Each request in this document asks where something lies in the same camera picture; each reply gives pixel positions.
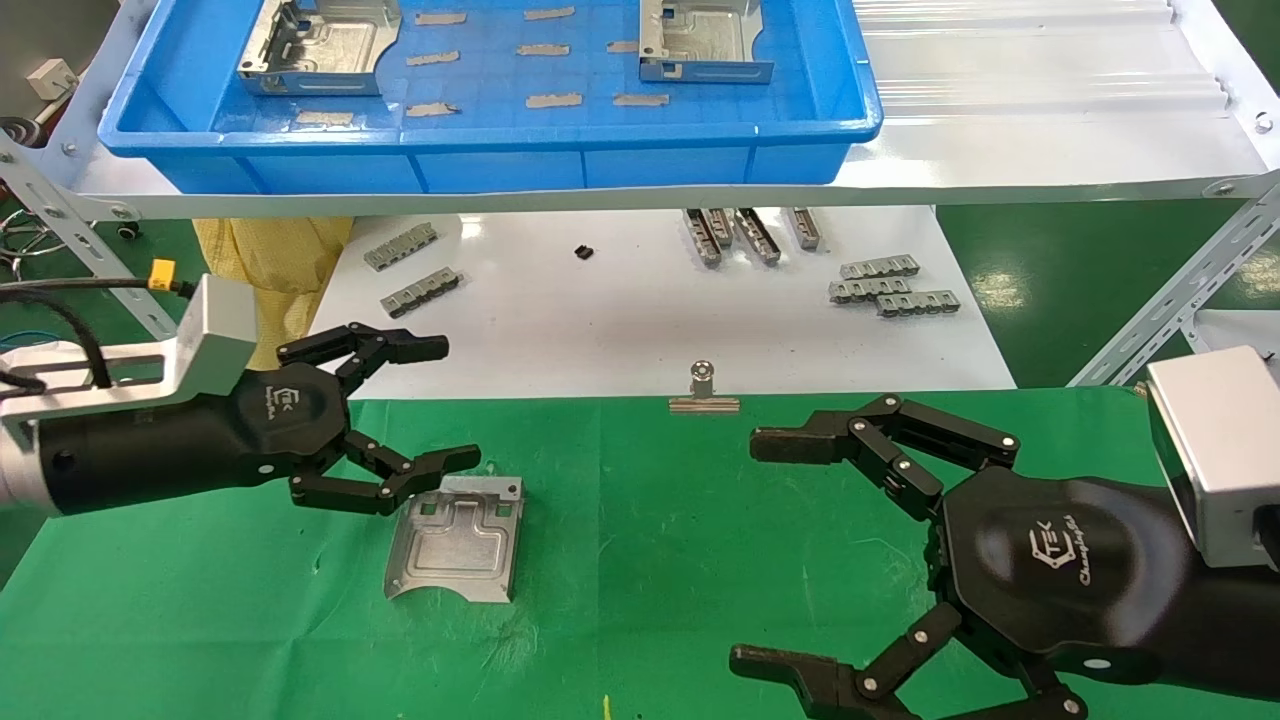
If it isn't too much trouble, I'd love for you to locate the grey sheet metal bracket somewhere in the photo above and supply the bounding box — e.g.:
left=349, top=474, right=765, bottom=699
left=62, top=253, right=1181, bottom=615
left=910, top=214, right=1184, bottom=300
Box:
left=384, top=475, right=525, bottom=604
left=237, top=0, right=403, bottom=99
left=638, top=0, right=776, bottom=85

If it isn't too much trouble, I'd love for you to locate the white panel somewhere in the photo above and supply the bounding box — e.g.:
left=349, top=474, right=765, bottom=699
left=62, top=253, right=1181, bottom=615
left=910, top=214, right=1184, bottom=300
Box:
left=1185, top=310, right=1280, bottom=361

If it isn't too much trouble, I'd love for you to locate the white metal shelf rack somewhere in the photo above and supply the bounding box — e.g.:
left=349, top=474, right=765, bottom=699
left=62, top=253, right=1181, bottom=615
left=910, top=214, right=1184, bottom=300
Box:
left=0, top=0, right=1280, bottom=401

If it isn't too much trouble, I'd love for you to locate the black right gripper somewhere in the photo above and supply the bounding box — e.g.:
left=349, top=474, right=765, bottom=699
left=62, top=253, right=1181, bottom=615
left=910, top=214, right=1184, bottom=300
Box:
left=925, top=465, right=1280, bottom=701

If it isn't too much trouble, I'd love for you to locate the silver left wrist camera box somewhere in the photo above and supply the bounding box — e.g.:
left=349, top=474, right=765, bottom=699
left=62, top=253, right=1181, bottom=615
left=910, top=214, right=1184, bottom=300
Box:
left=0, top=275, right=259, bottom=431

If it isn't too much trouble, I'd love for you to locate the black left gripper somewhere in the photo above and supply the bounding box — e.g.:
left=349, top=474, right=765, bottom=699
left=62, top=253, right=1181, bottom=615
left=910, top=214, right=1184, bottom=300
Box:
left=35, top=322, right=483, bottom=518

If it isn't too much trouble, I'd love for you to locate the blue plastic tray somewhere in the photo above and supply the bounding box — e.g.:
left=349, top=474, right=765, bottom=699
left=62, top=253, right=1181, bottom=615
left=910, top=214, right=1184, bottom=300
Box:
left=98, top=0, right=885, bottom=197

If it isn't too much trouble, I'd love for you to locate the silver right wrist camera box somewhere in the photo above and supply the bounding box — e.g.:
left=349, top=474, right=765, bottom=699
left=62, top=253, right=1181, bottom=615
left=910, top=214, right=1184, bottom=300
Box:
left=1145, top=346, right=1280, bottom=572

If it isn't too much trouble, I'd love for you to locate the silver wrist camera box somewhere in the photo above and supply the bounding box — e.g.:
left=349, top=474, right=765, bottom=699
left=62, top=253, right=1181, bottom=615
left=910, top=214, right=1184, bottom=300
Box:
left=0, top=275, right=259, bottom=431
left=1145, top=346, right=1280, bottom=572

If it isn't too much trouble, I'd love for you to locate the green cloth mat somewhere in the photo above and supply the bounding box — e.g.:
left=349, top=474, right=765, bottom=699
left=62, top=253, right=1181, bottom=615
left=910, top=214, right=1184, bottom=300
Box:
left=0, top=388, right=1280, bottom=720

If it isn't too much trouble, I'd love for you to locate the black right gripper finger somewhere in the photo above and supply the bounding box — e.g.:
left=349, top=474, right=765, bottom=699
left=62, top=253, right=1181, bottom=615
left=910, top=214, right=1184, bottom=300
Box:
left=727, top=602, right=1091, bottom=720
left=749, top=393, right=1022, bottom=524

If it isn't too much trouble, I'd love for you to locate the silver binder clip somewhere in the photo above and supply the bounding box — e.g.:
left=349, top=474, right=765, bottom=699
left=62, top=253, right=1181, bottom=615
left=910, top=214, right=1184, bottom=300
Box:
left=668, top=360, right=742, bottom=415

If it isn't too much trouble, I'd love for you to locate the yellow plastic bag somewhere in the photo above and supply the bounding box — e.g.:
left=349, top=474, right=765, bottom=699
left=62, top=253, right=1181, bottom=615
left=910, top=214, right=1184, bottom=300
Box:
left=193, top=215, right=356, bottom=373

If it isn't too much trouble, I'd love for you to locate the white plastic socket box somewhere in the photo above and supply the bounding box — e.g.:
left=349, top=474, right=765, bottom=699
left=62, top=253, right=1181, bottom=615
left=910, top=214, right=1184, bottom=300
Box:
left=27, top=58, right=81, bottom=101

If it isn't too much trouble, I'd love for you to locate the black cable yellow connector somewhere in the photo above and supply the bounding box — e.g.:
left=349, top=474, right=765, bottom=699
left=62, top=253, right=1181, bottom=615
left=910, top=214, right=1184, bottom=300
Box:
left=0, top=258, right=198, bottom=393

